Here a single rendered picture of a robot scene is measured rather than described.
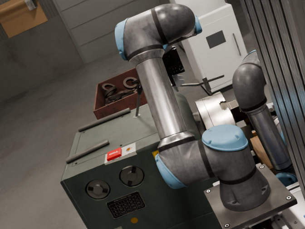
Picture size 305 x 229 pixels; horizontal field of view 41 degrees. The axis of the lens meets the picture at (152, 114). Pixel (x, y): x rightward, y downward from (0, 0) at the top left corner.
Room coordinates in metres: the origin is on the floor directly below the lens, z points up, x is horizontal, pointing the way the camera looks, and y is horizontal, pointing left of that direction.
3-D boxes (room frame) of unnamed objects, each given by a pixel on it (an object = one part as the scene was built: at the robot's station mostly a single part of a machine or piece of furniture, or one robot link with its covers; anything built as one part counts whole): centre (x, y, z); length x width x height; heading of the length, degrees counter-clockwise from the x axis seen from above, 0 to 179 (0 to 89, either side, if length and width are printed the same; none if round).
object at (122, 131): (1.68, 0.13, 1.06); 0.59 x 0.48 x 0.39; 84
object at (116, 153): (1.48, 0.20, 1.26); 0.06 x 0.06 x 0.02; 84
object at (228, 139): (1.03, -0.15, 1.33); 0.13 x 0.12 x 0.14; 79
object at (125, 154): (1.48, 0.18, 1.23); 0.13 x 0.08 x 0.06; 84
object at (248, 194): (1.03, -0.16, 1.21); 0.15 x 0.15 x 0.10
